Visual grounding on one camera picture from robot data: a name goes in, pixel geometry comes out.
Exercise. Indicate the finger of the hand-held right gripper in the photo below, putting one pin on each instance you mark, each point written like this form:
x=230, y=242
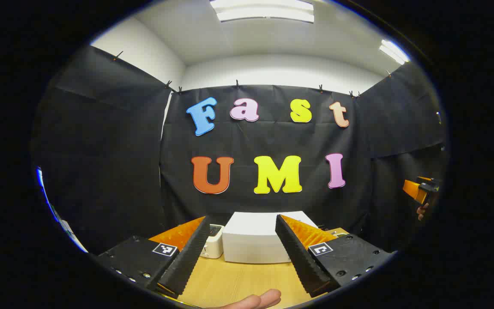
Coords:
x=414, y=189

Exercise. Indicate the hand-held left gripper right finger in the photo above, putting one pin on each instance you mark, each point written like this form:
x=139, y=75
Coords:
x=300, y=257

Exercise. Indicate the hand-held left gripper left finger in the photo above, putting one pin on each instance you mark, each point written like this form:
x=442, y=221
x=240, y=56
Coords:
x=187, y=257

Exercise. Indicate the white microwave oven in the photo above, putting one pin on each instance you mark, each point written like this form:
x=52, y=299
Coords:
x=251, y=240

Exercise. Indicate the white toaster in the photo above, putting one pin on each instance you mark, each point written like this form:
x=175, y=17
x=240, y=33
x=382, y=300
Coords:
x=215, y=249

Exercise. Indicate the small ceiling light panel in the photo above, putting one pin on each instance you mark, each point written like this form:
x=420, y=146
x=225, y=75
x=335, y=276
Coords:
x=393, y=51

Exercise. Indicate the large ceiling light panel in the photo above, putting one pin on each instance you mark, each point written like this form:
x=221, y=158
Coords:
x=264, y=10

